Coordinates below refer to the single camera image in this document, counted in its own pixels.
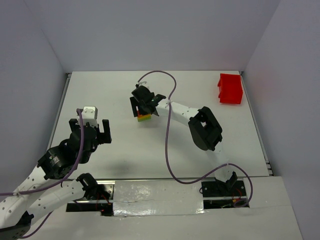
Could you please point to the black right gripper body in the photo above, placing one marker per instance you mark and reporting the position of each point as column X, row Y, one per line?
column 153, row 101

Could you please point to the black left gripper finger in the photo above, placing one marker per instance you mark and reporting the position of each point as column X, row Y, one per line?
column 74, row 127
column 106, row 128

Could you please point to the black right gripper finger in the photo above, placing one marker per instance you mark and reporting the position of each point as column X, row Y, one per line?
column 134, row 105
column 150, row 109

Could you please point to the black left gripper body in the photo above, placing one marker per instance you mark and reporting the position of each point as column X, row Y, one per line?
column 100, row 135

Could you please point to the orange arch wood block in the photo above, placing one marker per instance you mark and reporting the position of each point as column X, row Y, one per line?
column 141, row 112

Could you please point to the yellow long wood block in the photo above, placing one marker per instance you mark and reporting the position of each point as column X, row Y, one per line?
column 143, row 116

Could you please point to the red plastic bin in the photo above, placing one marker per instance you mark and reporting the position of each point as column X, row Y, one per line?
column 230, row 89

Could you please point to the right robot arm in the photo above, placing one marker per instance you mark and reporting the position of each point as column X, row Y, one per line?
column 205, row 130

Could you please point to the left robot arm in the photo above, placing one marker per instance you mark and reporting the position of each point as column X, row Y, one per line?
column 48, row 188

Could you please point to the silver tape sheet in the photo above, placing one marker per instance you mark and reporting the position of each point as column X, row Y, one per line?
column 156, row 198

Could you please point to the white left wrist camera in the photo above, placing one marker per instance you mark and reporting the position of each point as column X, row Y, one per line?
column 89, row 116

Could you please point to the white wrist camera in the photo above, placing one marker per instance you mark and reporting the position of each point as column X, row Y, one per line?
column 142, row 83
column 89, row 116

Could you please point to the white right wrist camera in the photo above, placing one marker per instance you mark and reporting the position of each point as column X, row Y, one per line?
column 142, row 83

